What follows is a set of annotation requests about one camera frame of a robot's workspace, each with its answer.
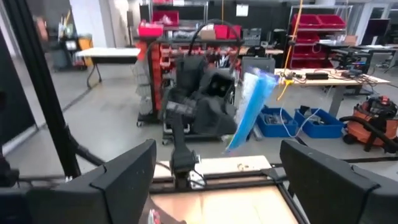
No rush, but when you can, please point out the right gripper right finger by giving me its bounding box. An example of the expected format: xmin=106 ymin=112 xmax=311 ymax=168
xmin=279 ymin=139 xmax=398 ymax=224

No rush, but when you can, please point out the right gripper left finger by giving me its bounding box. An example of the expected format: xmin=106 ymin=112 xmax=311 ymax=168
xmin=0 ymin=139 xmax=157 ymax=224

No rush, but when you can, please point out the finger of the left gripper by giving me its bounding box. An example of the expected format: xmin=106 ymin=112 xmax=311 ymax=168
xmin=192 ymin=101 xmax=218 ymax=135
xmin=216 ymin=98 xmax=239 ymax=135

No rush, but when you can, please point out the blue white granola bar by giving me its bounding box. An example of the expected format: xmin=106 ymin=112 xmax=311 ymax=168
xmin=225 ymin=66 xmax=280 ymax=154

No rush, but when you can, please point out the red green granola bar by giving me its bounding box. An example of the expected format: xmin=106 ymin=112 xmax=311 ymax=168
xmin=147 ymin=208 xmax=162 ymax=224

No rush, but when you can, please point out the rack with red bins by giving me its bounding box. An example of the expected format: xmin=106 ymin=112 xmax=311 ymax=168
xmin=133 ymin=18 xmax=246 ymax=128

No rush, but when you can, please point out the blue plastic storage bin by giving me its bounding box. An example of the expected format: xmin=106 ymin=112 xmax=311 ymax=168
xmin=294 ymin=107 xmax=345 ymax=139
xmin=256 ymin=105 xmax=299 ymax=138

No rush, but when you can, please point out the grey equipment box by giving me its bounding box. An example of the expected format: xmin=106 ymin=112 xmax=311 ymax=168
xmin=241 ymin=55 xmax=276 ymax=77

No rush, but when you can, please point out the orange shop vacuum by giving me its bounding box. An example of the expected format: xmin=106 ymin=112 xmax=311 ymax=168
xmin=338 ymin=95 xmax=398 ymax=154

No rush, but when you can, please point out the grey translucent plastic bin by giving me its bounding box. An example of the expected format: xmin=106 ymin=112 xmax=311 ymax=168
xmin=139 ymin=196 xmax=188 ymax=224

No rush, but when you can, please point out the white paper sign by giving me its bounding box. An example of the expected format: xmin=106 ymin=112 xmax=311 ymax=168
xmin=235 ymin=3 xmax=249 ymax=17

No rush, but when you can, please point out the white folding table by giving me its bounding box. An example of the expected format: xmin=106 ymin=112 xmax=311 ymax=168
xmin=74 ymin=46 xmax=141 ymax=90

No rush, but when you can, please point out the wooden top workbench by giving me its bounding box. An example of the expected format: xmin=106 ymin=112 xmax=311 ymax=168
xmin=273 ymin=67 xmax=391 ymax=118

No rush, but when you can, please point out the metal shelf with red bins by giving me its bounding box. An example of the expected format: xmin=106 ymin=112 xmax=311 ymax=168
xmin=287 ymin=4 xmax=354 ymax=70

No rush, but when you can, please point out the black desk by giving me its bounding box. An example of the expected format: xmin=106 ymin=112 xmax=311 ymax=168
xmin=317 ymin=42 xmax=398 ymax=74

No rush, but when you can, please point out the black computer monitor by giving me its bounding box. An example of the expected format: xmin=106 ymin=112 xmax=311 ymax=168
xmin=360 ymin=17 xmax=391 ymax=47

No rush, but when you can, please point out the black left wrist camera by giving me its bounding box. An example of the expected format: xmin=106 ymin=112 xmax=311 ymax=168
xmin=205 ymin=72 xmax=236 ymax=99

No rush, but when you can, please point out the thin white cable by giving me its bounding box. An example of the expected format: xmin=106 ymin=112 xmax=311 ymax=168
xmin=279 ymin=104 xmax=323 ymax=138

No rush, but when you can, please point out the black left arm wrist cable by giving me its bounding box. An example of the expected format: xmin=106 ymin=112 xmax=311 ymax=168
xmin=187 ymin=18 xmax=243 ymax=63

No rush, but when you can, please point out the yellow hanging cable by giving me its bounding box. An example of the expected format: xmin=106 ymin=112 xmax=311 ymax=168
xmin=275 ymin=0 xmax=305 ymax=101

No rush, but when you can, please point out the black aluminium frame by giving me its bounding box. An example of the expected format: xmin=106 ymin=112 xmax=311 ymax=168
xmin=0 ymin=0 xmax=308 ymax=224

